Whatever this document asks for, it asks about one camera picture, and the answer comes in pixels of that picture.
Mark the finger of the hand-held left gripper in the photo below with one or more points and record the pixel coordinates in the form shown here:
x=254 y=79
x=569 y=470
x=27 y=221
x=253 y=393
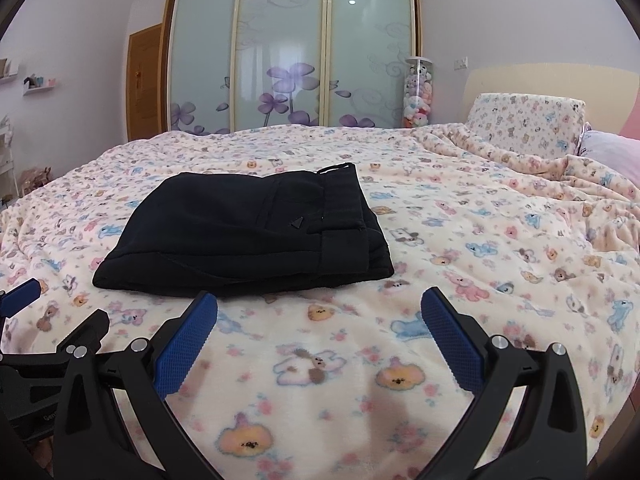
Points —
x=20 y=297
x=90 y=330

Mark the bear printed pillow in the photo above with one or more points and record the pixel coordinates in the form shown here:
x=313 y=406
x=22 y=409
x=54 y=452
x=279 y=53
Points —
x=525 y=120

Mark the white wall shelf with frame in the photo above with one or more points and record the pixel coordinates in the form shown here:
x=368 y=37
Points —
x=7 y=72

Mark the white wall shelf with figurines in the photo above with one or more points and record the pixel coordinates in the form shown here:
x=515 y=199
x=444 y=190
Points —
x=39 y=86

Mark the lilac pillow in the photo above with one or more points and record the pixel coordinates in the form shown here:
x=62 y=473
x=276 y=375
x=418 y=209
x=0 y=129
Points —
x=610 y=155

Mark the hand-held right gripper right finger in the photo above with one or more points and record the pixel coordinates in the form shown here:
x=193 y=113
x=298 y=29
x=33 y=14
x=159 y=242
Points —
x=452 y=335

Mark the wardrobe with floral glass doors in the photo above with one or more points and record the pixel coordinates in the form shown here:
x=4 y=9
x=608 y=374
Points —
x=280 y=50

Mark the cream headboard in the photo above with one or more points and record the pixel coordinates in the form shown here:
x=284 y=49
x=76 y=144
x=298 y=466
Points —
x=550 y=80

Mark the clear tube of plush toys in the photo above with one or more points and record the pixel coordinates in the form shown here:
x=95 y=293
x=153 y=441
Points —
x=418 y=95

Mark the black pants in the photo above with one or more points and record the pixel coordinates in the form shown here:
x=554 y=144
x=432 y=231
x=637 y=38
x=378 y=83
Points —
x=240 y=230

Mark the white wall socket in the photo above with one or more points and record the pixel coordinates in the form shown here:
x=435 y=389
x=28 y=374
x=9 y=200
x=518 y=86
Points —
x=460 y=64

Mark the bear printed blanket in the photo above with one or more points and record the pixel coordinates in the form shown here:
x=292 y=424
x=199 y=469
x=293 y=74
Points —
x=350 y=355

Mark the brown toy figures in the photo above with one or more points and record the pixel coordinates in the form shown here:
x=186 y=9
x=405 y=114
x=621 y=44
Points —
x=36 y=179

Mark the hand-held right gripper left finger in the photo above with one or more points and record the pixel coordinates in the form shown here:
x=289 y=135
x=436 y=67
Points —
x=185 y=345

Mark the wooden door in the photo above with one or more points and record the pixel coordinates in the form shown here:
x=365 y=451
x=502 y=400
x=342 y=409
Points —
x=145 y=85

